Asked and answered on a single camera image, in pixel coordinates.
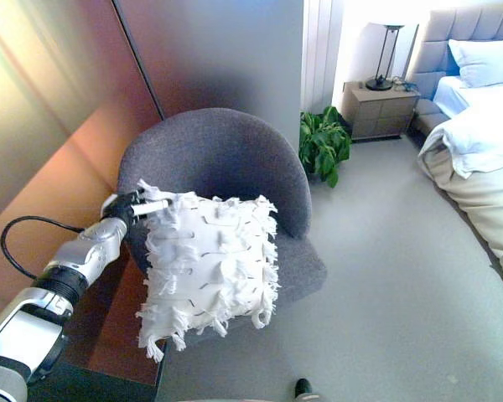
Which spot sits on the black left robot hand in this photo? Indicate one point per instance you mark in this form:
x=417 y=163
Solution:
x=128 y=207

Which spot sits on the white fringed pillow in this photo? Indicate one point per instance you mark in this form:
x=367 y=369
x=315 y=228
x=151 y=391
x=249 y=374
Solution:
x=209 y=268

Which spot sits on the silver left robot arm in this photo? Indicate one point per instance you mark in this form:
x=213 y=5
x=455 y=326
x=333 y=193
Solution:
x=54 y=289

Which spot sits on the white bed pillow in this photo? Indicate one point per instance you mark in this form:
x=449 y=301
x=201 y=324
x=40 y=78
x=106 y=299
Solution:
x=484 y=60

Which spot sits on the grey round armchair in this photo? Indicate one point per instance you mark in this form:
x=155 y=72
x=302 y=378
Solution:
x=230 y=197

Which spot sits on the dark wooden side table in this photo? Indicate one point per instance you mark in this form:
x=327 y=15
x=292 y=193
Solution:
x=105 y=335

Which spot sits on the green potted plant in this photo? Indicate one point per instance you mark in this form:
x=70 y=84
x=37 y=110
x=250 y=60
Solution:
x=323 y=144

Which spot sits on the black robot foot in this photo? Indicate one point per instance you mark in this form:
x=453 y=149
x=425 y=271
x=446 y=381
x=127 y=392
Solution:
x=304 y=389

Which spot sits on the beige bedside table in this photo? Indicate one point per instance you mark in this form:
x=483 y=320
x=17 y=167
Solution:
x=383 y=111

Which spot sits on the table lamp with white shade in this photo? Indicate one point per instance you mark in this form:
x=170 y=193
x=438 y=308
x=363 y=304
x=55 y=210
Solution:
x=383 y=54

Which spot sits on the bed with white duvet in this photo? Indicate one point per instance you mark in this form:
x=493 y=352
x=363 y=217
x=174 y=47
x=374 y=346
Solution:
x=473 y=167

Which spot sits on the grey padded headboard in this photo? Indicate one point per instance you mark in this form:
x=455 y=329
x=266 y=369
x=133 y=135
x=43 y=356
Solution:
x=448 y=46

